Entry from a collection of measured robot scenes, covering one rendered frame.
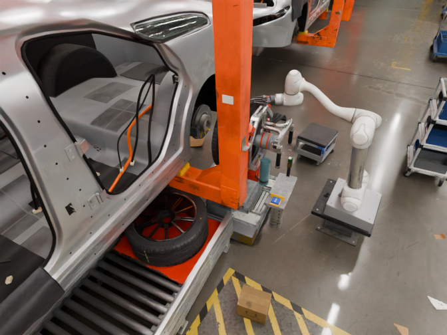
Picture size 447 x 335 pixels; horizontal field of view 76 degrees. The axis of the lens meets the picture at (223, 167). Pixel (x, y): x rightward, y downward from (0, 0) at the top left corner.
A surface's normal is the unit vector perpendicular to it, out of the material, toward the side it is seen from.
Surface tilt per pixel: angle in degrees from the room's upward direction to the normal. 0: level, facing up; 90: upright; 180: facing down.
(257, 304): 0
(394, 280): 0
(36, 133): 81
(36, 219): 7
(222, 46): 90
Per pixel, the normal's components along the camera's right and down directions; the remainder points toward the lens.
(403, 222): -0.03, -0.76
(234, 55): -0.44, 0.59
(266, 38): 0.05, 0.81
